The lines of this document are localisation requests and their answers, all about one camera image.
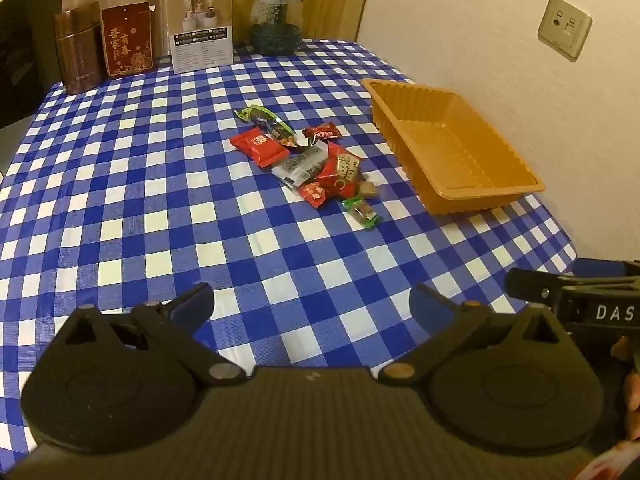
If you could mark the long green snack packet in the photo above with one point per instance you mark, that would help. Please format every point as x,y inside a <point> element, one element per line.
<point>257,116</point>

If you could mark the person's right hand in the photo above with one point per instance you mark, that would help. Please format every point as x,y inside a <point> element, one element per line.
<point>633,400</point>

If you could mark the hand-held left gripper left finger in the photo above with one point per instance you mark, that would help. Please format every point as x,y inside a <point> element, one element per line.
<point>200,302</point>

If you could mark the green glass jar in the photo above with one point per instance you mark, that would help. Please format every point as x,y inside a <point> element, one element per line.
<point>275,25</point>

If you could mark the red gold paper box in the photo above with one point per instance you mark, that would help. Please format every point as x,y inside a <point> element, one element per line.
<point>127,42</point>

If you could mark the brown metal tin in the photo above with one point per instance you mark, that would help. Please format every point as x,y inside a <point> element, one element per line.
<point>80,50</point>

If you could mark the brown candy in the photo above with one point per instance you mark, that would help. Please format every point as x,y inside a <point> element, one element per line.
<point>367,189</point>

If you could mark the black chair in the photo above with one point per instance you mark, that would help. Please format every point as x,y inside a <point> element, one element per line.
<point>25,50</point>

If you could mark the white product box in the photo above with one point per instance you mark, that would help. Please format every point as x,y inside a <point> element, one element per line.
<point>202,30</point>

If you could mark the green candy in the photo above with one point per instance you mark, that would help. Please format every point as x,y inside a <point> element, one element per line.
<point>361,211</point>

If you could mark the dark red candy packet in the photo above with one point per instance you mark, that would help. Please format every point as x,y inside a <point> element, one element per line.
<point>322,132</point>

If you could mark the orange plastic tray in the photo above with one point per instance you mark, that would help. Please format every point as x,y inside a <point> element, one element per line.
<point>450,145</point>

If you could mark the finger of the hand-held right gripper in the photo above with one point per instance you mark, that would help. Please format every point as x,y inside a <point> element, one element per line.
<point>530,284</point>
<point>600,266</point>

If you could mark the red gold snack packet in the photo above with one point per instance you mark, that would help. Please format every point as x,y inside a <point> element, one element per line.
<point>345,170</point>

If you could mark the blue white checkered tablecloth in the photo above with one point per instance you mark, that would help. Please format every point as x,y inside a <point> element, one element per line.
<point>150,185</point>

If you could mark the small red snack packet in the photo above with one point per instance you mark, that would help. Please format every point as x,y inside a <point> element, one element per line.
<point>315,193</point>

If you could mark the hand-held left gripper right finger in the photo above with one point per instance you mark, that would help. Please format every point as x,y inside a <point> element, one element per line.
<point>425,302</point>

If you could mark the beige wall data socket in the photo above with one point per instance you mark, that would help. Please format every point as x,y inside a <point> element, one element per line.
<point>565,27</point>

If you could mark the large red snack packet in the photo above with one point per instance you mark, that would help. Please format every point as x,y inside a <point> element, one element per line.
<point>260,146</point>

